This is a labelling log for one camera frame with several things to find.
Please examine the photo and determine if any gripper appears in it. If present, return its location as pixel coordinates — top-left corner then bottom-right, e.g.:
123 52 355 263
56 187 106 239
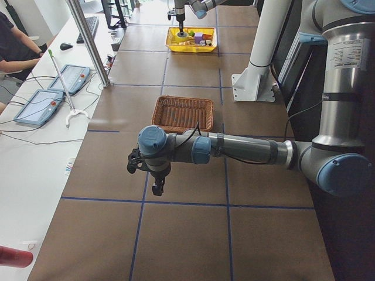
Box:
167 8 185 36
127 148 165 196

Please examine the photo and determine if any yellow tape roll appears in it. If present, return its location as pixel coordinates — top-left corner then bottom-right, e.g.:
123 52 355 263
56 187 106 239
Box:
175 32 189 44

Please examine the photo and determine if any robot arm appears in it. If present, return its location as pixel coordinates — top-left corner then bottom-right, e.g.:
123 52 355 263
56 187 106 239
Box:
127 1 374 196
167 0 226 35

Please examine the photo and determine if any yellow woven basket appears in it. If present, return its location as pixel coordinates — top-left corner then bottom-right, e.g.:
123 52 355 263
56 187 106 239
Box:
165 27 217 53

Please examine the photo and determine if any brown wicker basket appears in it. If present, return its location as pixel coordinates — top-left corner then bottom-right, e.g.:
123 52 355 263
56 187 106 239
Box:
151 95 214 133

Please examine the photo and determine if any toy croissant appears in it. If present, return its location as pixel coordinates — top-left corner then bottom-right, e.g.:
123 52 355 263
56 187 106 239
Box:
179 41 195 46

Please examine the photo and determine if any purple foam block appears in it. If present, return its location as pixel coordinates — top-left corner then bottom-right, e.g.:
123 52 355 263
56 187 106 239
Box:
194 32 204 44

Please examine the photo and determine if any toy carrot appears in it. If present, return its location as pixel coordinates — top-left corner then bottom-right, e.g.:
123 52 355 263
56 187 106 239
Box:
202 33 213 40

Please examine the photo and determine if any black keyboard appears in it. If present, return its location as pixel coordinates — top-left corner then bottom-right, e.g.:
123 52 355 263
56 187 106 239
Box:
76 16 99 44

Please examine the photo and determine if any reacher grabber stick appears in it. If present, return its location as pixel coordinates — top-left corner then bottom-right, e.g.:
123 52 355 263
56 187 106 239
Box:
47 49 91 129

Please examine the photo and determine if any far teach pendant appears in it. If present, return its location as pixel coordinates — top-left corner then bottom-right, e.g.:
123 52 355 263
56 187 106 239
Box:
47 64 90 95

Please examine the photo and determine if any teach pendant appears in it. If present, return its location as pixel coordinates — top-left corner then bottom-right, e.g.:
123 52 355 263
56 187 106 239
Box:
13 90 64 125
47 64 90 95

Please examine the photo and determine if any black computer mouse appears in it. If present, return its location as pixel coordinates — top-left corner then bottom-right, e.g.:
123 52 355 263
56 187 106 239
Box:
60 43 73 51

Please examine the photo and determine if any near teach pendant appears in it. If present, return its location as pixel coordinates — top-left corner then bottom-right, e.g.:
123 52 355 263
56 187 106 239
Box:
13 90 64 125

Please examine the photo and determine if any red cylinder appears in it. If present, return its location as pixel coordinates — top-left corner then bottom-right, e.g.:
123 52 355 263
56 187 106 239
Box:
0 246 33 268

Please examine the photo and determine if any seated person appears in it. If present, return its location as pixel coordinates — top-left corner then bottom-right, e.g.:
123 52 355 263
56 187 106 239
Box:
0 11 48 115

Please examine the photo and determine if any white camera pole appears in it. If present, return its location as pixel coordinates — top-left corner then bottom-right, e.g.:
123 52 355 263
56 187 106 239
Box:
231 0 292 102

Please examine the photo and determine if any aluminium frame post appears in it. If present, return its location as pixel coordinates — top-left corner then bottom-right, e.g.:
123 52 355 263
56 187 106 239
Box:
66 0 110 88

